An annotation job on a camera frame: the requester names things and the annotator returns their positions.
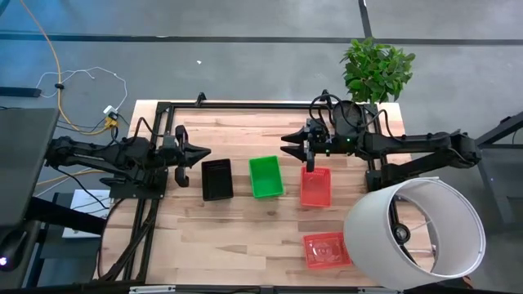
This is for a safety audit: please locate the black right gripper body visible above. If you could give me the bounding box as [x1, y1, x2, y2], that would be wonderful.
[305, 118, 333, 172]

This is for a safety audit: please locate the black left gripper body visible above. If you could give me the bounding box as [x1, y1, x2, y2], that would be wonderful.
[158, 124, 191, 189]

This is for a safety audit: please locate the black plastic basket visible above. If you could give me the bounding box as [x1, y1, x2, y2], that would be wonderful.
[200, 158, 235, 202]

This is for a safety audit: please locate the green plastic basket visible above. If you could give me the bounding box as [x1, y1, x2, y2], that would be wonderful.
[248, 154, 286, 200]

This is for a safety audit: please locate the orange plastic basket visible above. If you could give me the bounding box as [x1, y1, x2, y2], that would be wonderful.
[302, 231, 353, 270]
[299, 166, 333, 208]

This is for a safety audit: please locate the green leafy small tree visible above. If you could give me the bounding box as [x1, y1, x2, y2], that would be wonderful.
[339, 36, 417, 105]

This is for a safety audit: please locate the white lamp shade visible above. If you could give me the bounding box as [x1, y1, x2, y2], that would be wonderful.
[342, 176, 487, 292]

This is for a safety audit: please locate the black desk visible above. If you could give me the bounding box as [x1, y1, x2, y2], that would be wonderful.
[0, 107, 61, 229]

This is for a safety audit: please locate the black power strip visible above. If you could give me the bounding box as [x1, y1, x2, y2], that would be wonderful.
[0, 86, 42, 99]

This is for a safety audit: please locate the black metal stand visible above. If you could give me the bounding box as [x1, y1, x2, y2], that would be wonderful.
[476, 110, 523, 229]

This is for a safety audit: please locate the black aluminium rig frame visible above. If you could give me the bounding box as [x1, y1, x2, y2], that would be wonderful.
[97, 100, 385, 283]

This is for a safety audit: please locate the white floor cable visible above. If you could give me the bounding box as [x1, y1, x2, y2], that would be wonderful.
[35, 66, 128, 112]

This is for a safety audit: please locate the silver aluminium bracket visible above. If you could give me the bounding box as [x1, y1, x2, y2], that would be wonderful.
[129, 285, 177, 294]

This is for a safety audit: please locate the yellow hanging cable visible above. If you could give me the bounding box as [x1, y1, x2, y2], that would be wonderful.
[18, 0, 119, 136]

